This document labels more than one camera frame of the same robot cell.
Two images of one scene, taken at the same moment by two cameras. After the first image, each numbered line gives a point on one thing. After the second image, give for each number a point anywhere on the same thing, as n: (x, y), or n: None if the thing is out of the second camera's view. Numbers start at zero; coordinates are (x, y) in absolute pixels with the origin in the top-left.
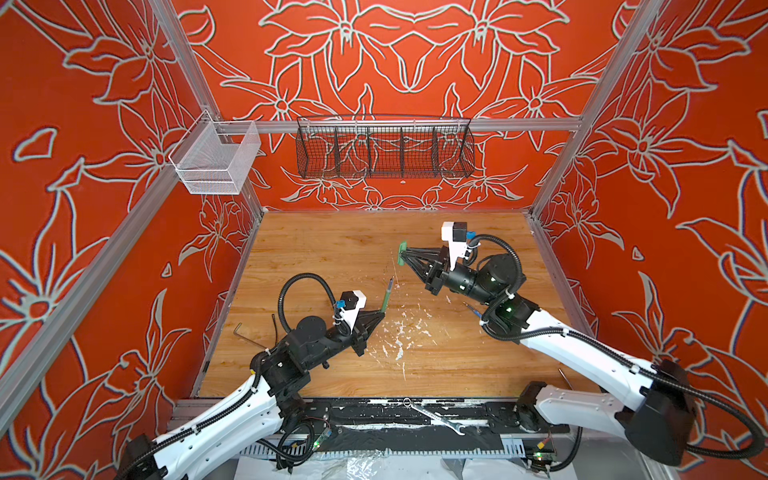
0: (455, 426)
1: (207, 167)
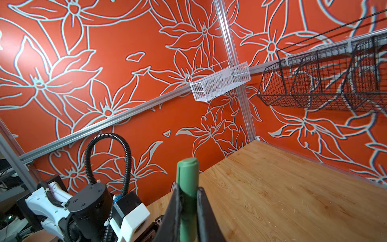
0: None
1: (209, 83)
